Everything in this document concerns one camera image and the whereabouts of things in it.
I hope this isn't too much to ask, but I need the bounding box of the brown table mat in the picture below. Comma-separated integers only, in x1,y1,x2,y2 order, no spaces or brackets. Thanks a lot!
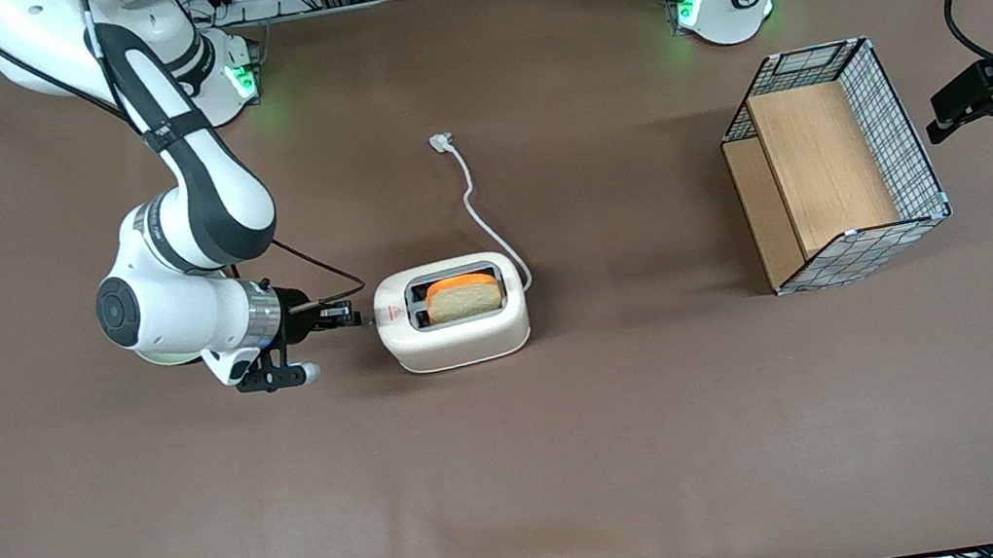
0,0,993,558

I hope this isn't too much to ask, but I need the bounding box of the light wooden step shelf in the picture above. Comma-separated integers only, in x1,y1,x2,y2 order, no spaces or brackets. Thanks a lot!
715,74,909,297

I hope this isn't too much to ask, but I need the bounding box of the white two-slot toaster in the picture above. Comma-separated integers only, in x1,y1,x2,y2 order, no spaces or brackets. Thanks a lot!
367,246,536,382

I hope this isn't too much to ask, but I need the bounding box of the bread slice orange crust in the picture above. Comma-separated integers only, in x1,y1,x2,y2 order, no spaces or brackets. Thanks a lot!
421,269,507,325

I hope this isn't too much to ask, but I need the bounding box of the white toaster power cable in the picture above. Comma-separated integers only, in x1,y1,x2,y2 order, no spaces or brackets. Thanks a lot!
428,123,535,303

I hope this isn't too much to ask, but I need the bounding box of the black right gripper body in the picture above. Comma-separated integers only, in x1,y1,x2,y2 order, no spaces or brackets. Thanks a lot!
275,282,331,346

